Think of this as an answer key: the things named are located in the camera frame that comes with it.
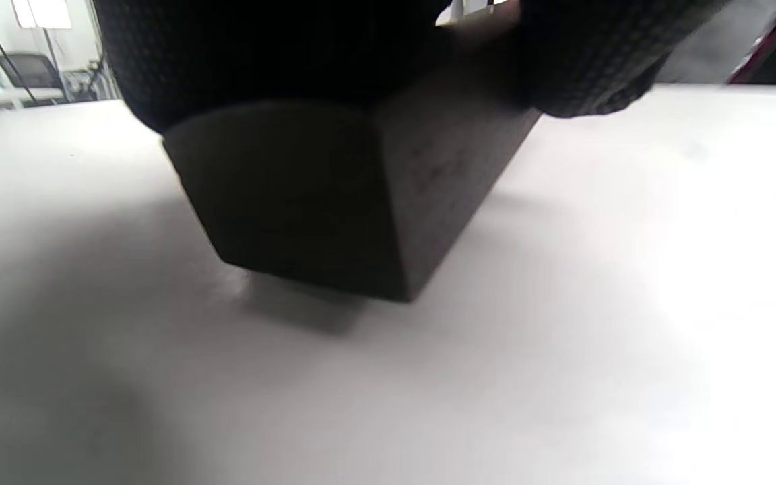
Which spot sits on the person's left hand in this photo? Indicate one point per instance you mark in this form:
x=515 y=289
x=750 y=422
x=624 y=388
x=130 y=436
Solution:
x=260 y=54

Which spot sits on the dark wooden paperweight bar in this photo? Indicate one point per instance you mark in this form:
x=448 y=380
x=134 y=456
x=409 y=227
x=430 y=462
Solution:
x=334 y=202

